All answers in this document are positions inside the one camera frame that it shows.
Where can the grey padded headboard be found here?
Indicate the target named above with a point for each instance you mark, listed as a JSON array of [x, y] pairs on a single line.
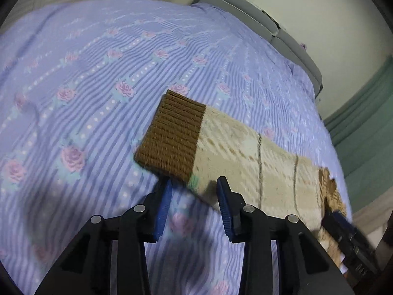
[[276, 33]]

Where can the purple floral striped bed sheet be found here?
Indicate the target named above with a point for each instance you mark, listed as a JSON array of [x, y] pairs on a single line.
[[92, 104]]

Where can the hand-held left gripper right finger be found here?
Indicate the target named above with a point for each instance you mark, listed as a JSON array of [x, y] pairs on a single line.
[[225, 209]]

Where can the brown beige plaid knit sweater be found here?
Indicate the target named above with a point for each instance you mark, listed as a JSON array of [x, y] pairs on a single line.
[[227, 153]]

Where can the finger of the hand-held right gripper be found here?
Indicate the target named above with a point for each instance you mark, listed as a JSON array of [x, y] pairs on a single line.
[[340, 221]]

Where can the green curtain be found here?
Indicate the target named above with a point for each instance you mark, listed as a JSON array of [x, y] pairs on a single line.
[[362, 123]]

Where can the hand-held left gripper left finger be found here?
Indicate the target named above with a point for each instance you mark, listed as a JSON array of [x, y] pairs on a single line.
[[162, 209]]

